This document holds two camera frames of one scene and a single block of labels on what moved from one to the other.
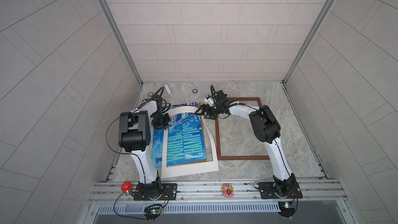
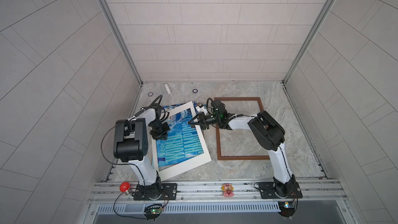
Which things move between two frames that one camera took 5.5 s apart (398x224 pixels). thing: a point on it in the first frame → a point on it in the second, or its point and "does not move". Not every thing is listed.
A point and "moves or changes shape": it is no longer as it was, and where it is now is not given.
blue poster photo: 184,140 moves or changes shape
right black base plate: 284,186 does not move
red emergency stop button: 126,186 does not move
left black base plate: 169,193 does not move
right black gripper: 204,106 → 203,121
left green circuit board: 153,211 does not move
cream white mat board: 172,171 moves or changes shape
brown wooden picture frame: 218,156 does not move
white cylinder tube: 167,89 does not move
